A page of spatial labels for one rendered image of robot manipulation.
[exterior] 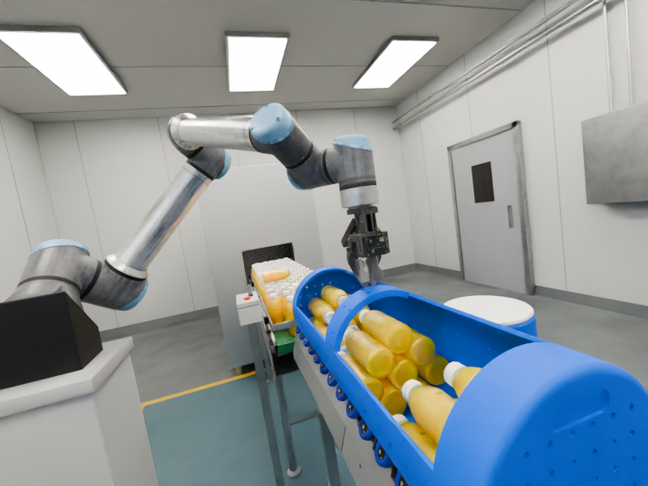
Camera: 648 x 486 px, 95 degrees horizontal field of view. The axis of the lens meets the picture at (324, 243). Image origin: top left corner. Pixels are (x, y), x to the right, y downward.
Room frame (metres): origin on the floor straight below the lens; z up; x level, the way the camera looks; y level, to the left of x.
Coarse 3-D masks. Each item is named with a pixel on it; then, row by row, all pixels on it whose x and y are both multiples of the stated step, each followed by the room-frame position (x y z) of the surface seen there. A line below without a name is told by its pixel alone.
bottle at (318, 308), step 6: (312, 300) 1.07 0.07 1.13; (318, 300) 1.04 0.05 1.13; (312, 306) 1.03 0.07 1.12; (318, 306) 0.99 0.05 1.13; (324, 306) 0.97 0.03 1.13; (330, 306) 0.97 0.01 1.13; (312, 312) 1.01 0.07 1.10; (318, 312) 0.96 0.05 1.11; (324, 312) 0.94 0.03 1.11; (318, 318) 0.96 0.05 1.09; (324, 318) 0.94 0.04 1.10
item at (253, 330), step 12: (252, 324) 1.37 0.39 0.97; (252, 336) 1.36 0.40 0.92; (252, 348) 1.36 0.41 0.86; (264, 372) 1.37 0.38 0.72; (264, 384) 1.37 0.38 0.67; (264, 396) 1.37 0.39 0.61; (264, 408) 1.36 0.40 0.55; (276, 444) 1.37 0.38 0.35; (276, 456) 1.37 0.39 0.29; (276, 468) 1.37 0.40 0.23; (276, 480) 1.36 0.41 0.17
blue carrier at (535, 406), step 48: (384, 288) 0.69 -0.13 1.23; (336, 336) 0.64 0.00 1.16; (432, 336) 0.73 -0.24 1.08; (480, 336) 0.56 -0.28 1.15; (528, 336) 0.41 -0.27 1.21; (480, 384) 0.31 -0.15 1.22; (528, 384) 0.29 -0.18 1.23; (576, 384) 0.28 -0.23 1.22; (624, 384) 0.30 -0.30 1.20; (384, 432) 0.41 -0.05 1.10; (480, 432) 0.28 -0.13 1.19; (528, 432) 0.26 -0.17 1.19; (576, 432) 0.28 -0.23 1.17; (624, 432) 0.30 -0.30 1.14; (432, 480) 0.31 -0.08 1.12; (480, 480) 0.26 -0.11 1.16; (528, 480) 0.26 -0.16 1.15; (576, 480) 0.28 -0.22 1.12; (624, 480) 0.30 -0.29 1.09
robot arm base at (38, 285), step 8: (24, 280) 0.87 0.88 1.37; (32, 280) 0.86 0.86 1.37; (40, 280) 0.87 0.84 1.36; (48, 280) 0.88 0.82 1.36; (56, 280) 0.89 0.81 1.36; (64, 280) 0.90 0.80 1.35; (16, 288) 0.86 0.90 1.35; (24, 288) 0.83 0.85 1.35; (32, 288) 0.83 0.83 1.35; (40, 288) 0.84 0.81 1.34; (48, 288) 0.85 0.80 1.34; (56, 288) 0.86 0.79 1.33; (64, 288) 0.88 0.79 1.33; (72, 288) 0.91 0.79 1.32; (16, 296) 0.80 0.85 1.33; (24, 296) 0.80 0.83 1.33; (32, 296) 0.81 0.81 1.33; (72, 296) 0.88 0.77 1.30; (80, 304) 0.90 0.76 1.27
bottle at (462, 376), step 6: (462, 366) 0.45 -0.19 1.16; (456, 372) 0.44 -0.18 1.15; (462, 372) 0.43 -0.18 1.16; (468, 372) 0.42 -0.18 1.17; (474, 372) 0.41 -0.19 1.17; (456, 378) 0.43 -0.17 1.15; (462, 378) 0.42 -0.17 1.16; (468, 378) 0.41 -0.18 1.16; (456, 384) 0.42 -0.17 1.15; (462, 384) 0.41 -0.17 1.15; (456, 390) 0.42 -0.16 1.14; (462, 390) 0.41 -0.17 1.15
